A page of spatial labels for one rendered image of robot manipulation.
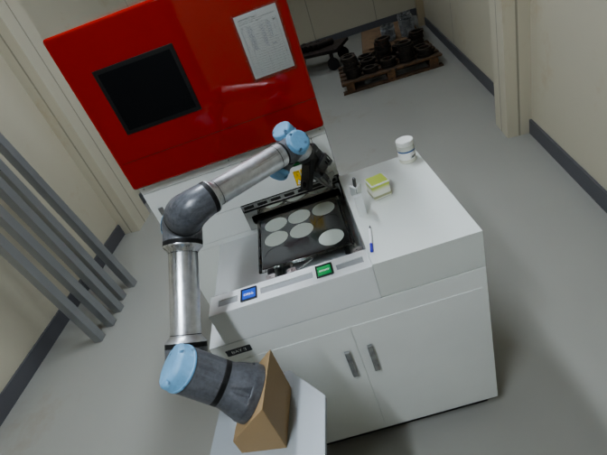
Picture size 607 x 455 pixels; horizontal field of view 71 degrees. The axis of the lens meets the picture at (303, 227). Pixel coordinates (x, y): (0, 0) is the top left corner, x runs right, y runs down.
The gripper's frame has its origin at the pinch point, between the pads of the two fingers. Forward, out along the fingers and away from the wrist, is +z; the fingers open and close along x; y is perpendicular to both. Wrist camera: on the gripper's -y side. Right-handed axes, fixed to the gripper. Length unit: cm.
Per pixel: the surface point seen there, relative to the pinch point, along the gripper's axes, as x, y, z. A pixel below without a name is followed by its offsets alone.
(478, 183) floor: 15, 96, 161
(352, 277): -34.5, -32.0, -8.1
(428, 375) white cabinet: -47, -47, 49
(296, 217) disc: 14.2, -13.8, 6.8
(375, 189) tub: -20.2, 3.5, 1.1
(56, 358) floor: 194, -153, 45
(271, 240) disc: 13.6, -28.5, -0.4
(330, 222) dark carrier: -3.2, -11.9, 7.3
